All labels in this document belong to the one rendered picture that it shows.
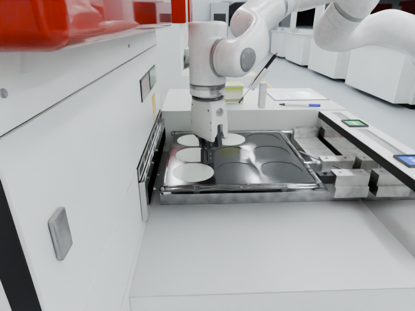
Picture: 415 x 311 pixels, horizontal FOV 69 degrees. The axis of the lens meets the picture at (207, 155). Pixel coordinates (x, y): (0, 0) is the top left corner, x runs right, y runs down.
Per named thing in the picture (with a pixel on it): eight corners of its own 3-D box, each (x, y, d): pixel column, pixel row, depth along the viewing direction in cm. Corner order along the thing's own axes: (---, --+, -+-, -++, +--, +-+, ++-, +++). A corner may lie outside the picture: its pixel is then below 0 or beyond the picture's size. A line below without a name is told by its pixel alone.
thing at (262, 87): (248, 108, 102) (251, 68, 97) (246, 105, 106) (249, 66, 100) (266, 108, 102) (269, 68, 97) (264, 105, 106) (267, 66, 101)
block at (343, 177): (335, 186, 71) (336, 174, 70) (328, 179, 74) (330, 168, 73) (367, 185, 72) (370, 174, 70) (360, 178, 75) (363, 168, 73)
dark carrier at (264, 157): (164, 187, 68) (164, 185, 68) (173, 134, 99) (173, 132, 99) (315, 184, 69) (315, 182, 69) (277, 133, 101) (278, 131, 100)
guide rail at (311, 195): (160, 205, 75) (159, 194, 73) (161, 200, 76) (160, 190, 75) (359, 200, 76) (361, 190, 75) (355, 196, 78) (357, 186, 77)
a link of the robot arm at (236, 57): (314, 22, 75) (242, 89, 62) (260, 22, 85) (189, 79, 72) (312, -17, 69) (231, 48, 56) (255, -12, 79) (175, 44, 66)
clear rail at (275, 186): (159, 193, 67) (158, 187, 66) (159, 190, 68) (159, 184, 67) (325, 189, 68) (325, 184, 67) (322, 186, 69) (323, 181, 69)
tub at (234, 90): (223, 104, 107) (223, 85, 104) (218, 99, 114) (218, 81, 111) (243, 103, 108) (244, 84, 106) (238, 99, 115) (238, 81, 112)
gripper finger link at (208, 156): (220, 140, 74) (220, 165, 77) (212, 137, 77) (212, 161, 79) (210, 143, 72) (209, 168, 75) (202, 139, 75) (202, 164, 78)
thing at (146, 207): (141, 222, 64) (136, 182, 60) (161, 144, 104) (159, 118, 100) (149, 222, 64) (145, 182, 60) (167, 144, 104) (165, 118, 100)
